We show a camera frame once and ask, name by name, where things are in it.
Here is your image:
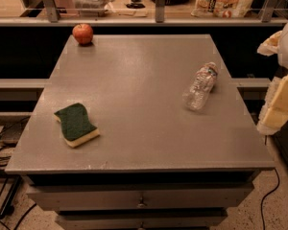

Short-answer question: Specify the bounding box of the black power adapter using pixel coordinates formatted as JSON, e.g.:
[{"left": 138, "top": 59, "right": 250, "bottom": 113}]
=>
[{"left": 0, "top": 123, "right": 24, "bottom": 146}]

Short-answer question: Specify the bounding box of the colourful snack bag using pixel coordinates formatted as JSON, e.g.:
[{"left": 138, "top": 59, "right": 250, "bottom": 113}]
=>
[{"left": 191, "top": 0, "right": 253, "bottom": 18}]

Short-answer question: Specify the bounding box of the clear plastic container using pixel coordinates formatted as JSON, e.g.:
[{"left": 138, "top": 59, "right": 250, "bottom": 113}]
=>
[{"left": 72, "top": 0, "right": 110, "bottom": 17}]

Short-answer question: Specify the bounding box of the red apple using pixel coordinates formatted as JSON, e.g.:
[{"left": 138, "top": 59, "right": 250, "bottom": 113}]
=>
[{"left": 72, "top": 24, "right": 93, "bottom": 45}]

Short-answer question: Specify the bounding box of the clear plastic water bottle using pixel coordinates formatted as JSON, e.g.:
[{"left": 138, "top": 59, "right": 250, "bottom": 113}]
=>
[{"left": 182, "top": 62, "right": 218, "bottom": 111}]

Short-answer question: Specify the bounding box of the black cables left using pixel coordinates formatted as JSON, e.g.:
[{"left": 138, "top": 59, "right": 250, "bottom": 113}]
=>
[{"left": 0, "top": 116, "right": 37, "bottom": 230}]

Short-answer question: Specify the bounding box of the black floor cable right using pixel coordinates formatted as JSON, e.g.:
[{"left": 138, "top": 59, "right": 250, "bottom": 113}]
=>
[{"left": 259, "top": 168, "right": 281, "bottom": 230}]

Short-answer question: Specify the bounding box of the grey drawer cabinet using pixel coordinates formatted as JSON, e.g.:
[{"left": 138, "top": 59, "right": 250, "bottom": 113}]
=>
[{"left": 7, "top": 34, "right": 274, "bottom": 230}]

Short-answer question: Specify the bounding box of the metal railing shelf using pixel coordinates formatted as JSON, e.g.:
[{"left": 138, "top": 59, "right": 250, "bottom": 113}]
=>
[{"left": 0, "top": 0, "right": 288, "bottom": 27}]

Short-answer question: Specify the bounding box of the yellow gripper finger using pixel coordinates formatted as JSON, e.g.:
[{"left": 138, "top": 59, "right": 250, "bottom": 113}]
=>
[
  {"left": 257, "top": 75, "right": 288, "bottom": 135},
  {"left": 257, "top": 31, "right": 281, "bottom": 56}
]

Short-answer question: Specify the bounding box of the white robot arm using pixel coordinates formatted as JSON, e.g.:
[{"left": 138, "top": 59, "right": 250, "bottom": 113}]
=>
[{"left": 257, "top": 23, "right": 288, "bottom": 135}]

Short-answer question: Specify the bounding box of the green yellow sponge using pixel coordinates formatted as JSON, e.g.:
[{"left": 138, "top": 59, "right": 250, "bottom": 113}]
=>
[{"left": 54, "top": 103, "right": 100, "bottom": 148}]

